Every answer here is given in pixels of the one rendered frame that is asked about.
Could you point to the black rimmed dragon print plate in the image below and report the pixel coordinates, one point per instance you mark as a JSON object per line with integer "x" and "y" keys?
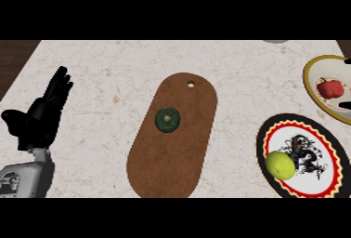
{"x": 317, "y": 182}

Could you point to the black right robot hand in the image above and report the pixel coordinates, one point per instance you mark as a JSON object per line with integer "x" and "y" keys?
{"x": 347, "y": 105}

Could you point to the brown wooden cutting board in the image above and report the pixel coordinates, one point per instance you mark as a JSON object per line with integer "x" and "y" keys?
{"x": 172, "y": 161}

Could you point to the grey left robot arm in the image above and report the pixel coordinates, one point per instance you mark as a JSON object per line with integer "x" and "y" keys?
{"x": 26, "y": 178}

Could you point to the yellow green lime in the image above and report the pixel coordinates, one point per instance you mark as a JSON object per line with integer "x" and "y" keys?
{"x": 281, "y": 165}

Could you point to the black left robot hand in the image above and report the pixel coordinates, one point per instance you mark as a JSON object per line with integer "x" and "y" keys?
{"x": 41, "y": 121}

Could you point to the yellow rimmed white bowl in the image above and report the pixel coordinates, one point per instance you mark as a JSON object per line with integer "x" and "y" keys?
{"x": 317, "y": 69}

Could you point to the dark green round squash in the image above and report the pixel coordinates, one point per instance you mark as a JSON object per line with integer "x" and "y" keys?
{"x": 168, "y": 120}

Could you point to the grey round object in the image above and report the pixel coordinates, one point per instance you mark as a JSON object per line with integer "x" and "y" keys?
{"x": 277, "y": 41}

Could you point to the red bell pepper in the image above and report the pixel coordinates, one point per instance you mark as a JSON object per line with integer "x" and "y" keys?
{"x": 331, "y": 89}

